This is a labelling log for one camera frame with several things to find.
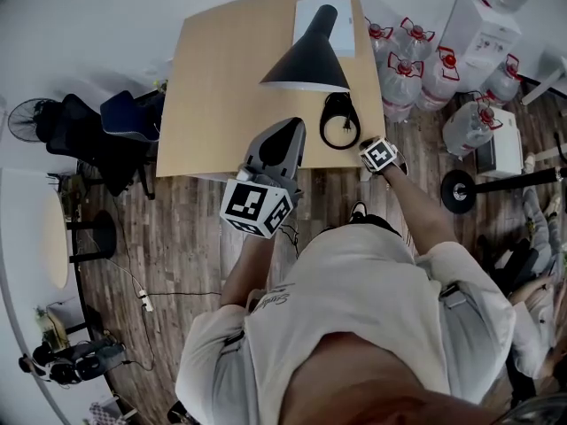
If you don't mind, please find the person's black shoe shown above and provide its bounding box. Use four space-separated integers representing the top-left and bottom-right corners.
348 199 370 226

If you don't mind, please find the person's face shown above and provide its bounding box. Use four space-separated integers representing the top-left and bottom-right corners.
283 332 502 425

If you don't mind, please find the black standing fan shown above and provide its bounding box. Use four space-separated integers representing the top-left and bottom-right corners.
7 97 59 144

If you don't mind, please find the white flat box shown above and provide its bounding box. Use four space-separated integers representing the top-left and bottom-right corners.
291 0 357 58

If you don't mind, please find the white water dispenser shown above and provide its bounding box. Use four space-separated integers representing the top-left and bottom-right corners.
439 0 524 93

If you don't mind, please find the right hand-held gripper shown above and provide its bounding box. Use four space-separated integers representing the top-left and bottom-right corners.
358 135 409 176

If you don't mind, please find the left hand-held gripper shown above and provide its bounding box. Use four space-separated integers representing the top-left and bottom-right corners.
220 116 307 239

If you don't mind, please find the group of clear water jugs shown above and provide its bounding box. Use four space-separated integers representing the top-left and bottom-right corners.
363 15 525 159

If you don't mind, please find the white small table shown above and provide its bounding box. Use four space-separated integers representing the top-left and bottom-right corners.
520 46 567 106

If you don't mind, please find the person's white shirt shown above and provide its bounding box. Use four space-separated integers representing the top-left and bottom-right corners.
175 223 517 425

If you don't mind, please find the navy blue chair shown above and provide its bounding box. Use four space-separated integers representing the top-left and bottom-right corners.
98 89 161 143

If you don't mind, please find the person's left forearm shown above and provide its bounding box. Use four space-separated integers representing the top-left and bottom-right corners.
220 232 276 307

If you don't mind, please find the black coat rack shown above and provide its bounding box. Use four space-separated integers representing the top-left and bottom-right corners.
439 166 567 216

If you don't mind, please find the person's right forearm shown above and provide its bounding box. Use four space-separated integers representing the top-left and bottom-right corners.
381 168 460 259

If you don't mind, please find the round wooden side table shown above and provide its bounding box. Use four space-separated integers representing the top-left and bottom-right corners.
41 189 118 290

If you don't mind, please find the black desk lamp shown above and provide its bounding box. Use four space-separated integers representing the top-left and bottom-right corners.
259 4 361 151

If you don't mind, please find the white box-shaped appliance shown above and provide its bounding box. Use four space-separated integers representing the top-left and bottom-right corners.
475 105 525 179

